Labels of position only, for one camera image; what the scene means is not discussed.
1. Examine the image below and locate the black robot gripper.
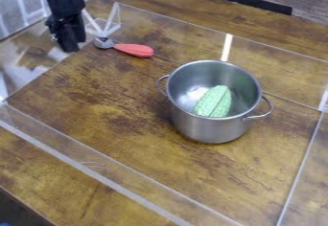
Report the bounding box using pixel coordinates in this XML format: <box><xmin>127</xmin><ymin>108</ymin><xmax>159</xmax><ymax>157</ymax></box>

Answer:
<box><xmin>45</xmin><ymin>0</ymin><xmax>85</xmax><ymax>53</ymax></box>

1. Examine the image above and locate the pink handled metal spoon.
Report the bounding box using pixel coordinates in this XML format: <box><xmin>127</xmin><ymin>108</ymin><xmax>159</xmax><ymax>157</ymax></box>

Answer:
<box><xmin>93</xmin><ymin>37</ymin><xmax>153</xmax><ymax>57</ymax></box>

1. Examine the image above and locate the clear acrylic barrier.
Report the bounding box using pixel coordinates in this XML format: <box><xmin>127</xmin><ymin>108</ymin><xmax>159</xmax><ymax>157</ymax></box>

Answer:
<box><xmin>0</xmin><ymin>3</ymin><xmax>328</xmax><ymax>226</ymax></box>

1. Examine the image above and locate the black strip on table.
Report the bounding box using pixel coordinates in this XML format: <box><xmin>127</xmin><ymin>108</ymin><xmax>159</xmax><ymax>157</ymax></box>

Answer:
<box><xmin>224</xmin><ymin>0</ymin><xmax>291</xmax><ymax>15</ymax></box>

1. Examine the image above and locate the stainless steel pot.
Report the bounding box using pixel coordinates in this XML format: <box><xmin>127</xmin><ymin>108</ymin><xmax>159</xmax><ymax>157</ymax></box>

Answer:
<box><xmin>156</xmin><ymin>60</ymin><xmax>274</xmax><ymax>144</ymax></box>

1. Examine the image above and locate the green bitter gourd toy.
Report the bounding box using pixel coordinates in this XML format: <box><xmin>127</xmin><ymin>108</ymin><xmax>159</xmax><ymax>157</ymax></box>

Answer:
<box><xmin>194</xmin><ymin>85</ymin><xmax>231</xmax><ymax>118</ymax></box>

